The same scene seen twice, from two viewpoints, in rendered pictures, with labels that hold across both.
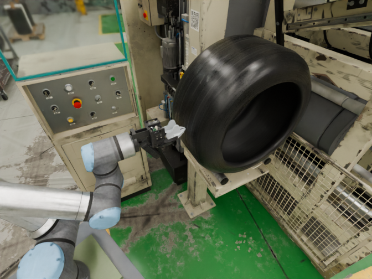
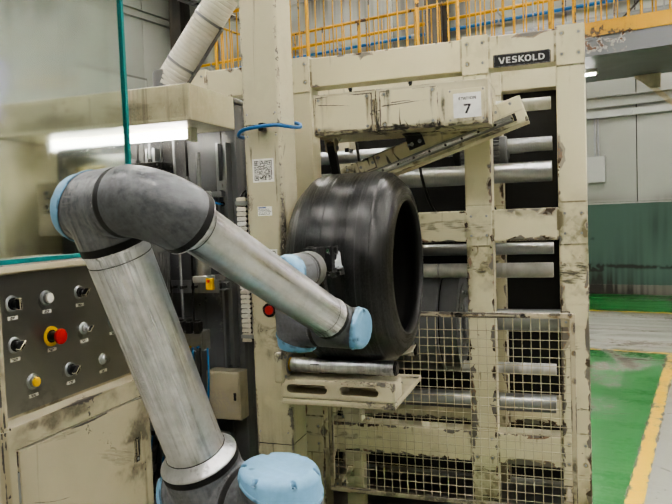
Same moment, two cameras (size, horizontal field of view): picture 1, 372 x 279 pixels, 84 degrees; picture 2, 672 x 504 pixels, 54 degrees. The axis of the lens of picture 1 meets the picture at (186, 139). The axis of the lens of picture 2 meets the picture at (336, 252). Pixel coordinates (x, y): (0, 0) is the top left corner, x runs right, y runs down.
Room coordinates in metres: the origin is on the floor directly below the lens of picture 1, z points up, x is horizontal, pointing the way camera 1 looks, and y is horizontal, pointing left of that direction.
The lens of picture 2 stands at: (-0.68, 1.25, 1.35)
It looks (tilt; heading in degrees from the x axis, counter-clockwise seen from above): 3 degrees down; 317
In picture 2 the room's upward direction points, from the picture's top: 2 degrees counter-clockwise
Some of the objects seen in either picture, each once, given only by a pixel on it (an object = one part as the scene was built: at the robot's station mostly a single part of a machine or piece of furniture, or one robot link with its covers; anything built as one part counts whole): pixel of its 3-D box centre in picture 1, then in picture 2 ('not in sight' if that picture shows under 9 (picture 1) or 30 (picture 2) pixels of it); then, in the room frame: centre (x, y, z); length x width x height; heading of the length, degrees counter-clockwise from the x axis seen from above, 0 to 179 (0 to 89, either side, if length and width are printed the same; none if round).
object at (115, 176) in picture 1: (108, 177); (299, 323); (0.47, 0.29, 1.11); 0.12 x 0.09 x 0.12; 12
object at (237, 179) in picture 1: (224, 161); (355, 387); (0.83, -0.23, 0.80); 0.37 x 0.36 x 0.02; 118
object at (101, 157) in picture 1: (102, 154); (293, 274); (0.49, 0.29, 1.22); 0.12 x 0.09 x 0.10; 118
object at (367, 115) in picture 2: not in sight; (405, 113); (0.86, -0.55, 1.71); 0.61 x 0.25 x 0.15; 28
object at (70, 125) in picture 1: (102, 139); (32, 489); (1.20, 0.66, 0.63); 0.56 x 0.41 x 1.27; 118
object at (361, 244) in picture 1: (285, 182); (444, 407); (0.78, -0.63, 0.65); 0.90 x 0.02 x 0.70; 28
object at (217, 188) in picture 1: (205, 165); (340, 387); (0.76, -0.11, 0.84); 0.36 x 0.09 x 0.06; 28
